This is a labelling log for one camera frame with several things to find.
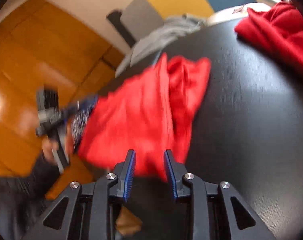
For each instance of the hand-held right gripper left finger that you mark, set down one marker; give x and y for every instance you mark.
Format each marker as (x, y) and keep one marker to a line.
(130, 175)

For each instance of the grey garment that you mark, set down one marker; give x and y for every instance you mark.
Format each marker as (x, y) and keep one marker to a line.
(166, 30)

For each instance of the red fluffy sweater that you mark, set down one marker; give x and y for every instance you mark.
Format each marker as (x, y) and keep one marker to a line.
(141, 115)

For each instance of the white printed pillow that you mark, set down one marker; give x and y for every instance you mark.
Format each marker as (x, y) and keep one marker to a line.
(226, 15)

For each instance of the red ribbed knit sweater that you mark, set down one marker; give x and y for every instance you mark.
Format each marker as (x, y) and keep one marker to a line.
(281, 32)

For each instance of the blue yellow grey chair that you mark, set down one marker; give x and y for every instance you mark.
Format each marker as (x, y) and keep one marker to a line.
(171, 2)

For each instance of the person's left forearm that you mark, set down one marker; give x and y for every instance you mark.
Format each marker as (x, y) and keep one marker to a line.
(14, 200)

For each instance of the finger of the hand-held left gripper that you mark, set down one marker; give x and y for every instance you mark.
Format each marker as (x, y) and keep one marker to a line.
(76, 108)

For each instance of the black white tweed cloth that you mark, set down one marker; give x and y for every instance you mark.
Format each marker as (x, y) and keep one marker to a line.
(79, 130)

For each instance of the person's left hand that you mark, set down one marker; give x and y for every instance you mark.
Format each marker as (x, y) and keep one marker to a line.
(47, 150)

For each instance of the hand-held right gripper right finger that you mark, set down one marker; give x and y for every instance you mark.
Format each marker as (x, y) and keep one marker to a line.
(170, 175)

